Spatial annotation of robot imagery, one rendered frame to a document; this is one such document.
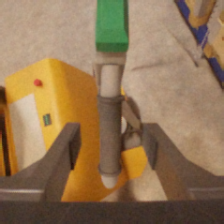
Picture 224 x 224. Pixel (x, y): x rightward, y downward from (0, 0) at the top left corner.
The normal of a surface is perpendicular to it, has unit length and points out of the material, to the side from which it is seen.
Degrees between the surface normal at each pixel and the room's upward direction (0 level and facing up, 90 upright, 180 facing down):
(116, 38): 47
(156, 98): 0
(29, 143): 0
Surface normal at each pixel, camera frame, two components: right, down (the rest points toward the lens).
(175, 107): -0.25, -0.20
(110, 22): 0.03, -0.21
